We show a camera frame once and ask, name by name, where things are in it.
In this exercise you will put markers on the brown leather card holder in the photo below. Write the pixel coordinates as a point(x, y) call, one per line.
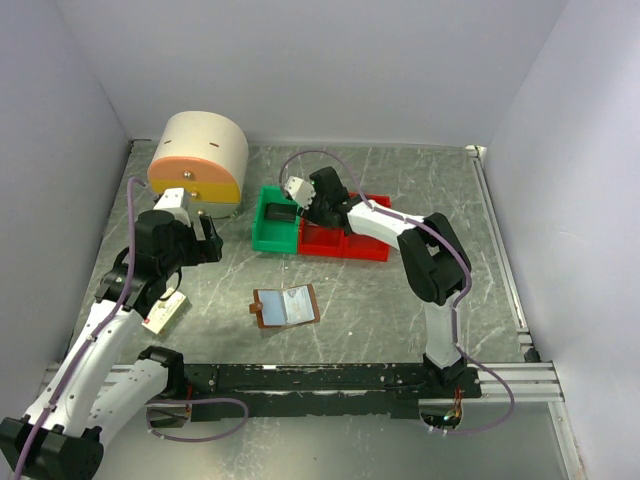
point(268, 307)

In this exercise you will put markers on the black VIP card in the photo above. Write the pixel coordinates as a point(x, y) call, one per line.
point(279, 212)

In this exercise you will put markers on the red plastic bin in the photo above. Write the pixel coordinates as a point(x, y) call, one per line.
point(362, 247)
point(314, 240)

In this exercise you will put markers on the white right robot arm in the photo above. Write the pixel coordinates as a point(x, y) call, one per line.
point(436, 266)

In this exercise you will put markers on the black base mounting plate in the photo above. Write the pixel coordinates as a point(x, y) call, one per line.
point(398, 390)

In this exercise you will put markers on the green plastic bin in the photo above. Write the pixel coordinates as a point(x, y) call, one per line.
point(270, 236)

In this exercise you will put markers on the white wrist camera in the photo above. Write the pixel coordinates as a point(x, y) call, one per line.
point(176, 202)
point(301, 191)

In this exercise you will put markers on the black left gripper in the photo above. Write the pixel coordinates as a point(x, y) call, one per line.
point(201, 250)

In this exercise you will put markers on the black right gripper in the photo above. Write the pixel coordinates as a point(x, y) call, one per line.
point(310, 215)

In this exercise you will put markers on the red middle plastic bin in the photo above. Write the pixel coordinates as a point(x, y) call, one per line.
point(314, 240)

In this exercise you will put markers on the round mini drawer cabinet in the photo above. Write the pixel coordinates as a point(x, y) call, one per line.
point(206, 154)

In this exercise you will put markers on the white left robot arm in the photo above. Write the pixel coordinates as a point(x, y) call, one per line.
point(65, 432)

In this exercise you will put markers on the red right plastic bin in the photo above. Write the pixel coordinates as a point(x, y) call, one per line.
point(362, 247)

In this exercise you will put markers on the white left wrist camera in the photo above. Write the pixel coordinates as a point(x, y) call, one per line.
point(176, 202)

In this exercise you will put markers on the white cardboard box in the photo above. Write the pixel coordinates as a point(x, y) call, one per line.
point(165, 313)

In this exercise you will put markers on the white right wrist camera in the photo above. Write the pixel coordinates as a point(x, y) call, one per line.
point(301, 191)

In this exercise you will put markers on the white card in holder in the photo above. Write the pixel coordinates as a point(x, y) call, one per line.
point(298, 305)

